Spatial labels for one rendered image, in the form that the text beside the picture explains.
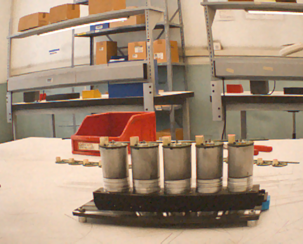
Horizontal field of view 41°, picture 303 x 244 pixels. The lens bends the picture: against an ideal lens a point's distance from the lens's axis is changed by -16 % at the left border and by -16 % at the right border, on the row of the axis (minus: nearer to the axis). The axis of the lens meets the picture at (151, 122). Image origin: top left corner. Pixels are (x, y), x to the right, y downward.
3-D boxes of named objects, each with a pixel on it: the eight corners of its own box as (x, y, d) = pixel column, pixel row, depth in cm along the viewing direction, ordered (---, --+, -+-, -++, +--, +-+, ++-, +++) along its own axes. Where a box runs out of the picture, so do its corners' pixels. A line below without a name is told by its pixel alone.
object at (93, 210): (263, 203, 39) (264, 192, 39) (257, 227, 32) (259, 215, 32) (103, 204, 44) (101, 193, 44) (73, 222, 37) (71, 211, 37)
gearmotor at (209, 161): (220, 203, 37) (221, 144, 37) (192, 204, 38) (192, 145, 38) (224, 196, 40) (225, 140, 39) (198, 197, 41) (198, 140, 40)
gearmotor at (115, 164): (126, 203, 40) (121, 145, 40) (100, 201, 41) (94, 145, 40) (134, 196, 42) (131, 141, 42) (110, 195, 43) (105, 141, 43)
